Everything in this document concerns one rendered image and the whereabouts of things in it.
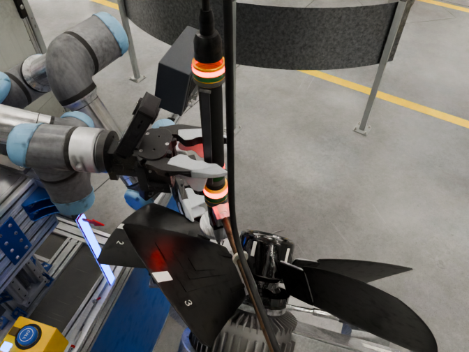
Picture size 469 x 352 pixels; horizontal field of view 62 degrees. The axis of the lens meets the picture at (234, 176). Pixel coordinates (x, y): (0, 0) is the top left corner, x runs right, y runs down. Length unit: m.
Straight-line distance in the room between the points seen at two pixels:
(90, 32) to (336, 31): 1.73
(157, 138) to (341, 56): 2.07
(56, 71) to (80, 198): 0.35
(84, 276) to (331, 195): 1.52
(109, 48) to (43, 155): 0.44
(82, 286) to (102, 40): 1.31
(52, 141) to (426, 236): 2.23
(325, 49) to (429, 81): 1.48
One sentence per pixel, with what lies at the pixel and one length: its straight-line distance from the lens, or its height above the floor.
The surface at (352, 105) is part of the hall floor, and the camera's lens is 3.31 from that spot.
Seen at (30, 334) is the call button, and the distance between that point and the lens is 1.01.
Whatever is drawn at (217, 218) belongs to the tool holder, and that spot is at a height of 1.40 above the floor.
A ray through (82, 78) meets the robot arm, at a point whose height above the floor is 1.41.
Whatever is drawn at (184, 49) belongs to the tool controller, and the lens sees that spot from 1.39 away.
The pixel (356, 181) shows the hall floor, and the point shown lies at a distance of 2.69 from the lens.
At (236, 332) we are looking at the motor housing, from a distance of 0.80.
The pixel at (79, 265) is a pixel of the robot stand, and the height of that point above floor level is 0.21.
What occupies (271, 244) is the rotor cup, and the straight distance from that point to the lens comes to 0.80.
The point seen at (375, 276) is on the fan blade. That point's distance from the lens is 1.05.
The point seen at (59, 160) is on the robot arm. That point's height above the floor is 1.49.
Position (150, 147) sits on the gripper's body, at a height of 1.51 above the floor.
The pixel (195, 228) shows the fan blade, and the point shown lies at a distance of 0.91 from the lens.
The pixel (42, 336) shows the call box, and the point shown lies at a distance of 1.01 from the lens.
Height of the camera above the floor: 1.94
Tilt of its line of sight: 48 degrees down
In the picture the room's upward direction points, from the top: straight up
